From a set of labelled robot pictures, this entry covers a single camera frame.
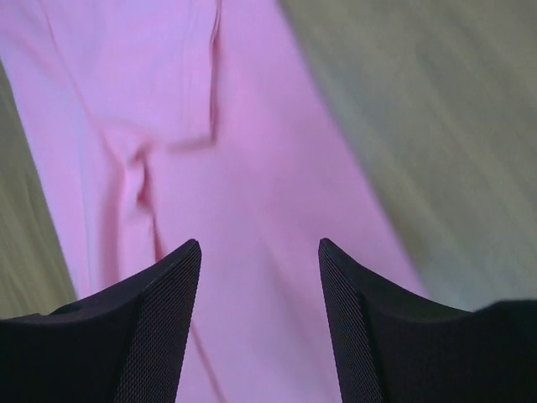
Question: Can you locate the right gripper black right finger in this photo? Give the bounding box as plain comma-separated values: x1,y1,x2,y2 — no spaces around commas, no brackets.
318,238,536,402

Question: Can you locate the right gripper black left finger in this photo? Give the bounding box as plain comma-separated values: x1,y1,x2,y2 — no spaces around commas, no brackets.
1,239,201,403

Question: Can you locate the pink t shirt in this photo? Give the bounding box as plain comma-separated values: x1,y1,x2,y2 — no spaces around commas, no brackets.
1,1,422,402

